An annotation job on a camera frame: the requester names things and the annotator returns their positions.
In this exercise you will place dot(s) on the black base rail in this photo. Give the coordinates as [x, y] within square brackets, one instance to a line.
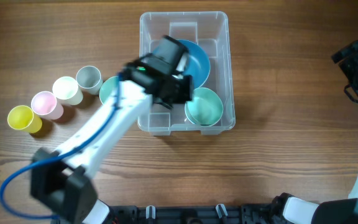
[250, 213]

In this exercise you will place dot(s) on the blue plate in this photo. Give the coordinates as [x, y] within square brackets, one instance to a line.
[199, 63]

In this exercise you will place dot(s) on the grey cup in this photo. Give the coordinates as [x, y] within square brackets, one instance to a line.
[89, 79]

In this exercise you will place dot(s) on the cream cup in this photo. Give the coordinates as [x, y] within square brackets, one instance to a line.
[67, 91]

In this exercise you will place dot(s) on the clear plastic storage bin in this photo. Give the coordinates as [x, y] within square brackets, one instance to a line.
[210, 31]

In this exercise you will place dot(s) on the pink cup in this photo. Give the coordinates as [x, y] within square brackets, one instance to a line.
[45, 104]

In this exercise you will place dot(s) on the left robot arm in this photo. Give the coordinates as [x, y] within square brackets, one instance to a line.
[62, 179]

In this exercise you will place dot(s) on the yellow cup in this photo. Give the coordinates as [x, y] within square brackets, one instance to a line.
[22, 118]

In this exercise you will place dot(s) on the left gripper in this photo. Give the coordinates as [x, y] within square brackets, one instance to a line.
[186, 96]

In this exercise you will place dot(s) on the green bowl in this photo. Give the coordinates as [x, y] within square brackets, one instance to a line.
[205, 109]
[108, 87]

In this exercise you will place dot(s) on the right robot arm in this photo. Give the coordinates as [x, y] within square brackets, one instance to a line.
[290, 209]

